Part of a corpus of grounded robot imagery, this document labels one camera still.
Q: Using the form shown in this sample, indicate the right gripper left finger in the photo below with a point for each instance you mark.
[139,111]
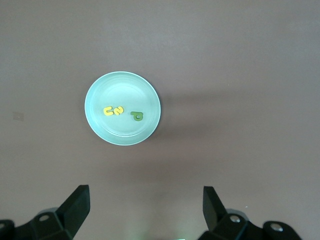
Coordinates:
[75,212]

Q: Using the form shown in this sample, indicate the yellow foam letter s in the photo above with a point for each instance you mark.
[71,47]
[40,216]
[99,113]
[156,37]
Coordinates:
[119,110]

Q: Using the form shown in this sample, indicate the green foam letter p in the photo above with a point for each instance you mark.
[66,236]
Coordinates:
[140,118]

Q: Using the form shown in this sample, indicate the yellow foam letter n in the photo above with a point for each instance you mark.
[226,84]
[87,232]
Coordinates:
[106,111]

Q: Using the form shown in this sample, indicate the clear tape patch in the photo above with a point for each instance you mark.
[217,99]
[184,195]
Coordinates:
[18,116]

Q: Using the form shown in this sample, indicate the green plate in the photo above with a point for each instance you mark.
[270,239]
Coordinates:
[122,90]

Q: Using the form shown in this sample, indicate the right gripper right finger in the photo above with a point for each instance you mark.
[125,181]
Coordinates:
[215,217]

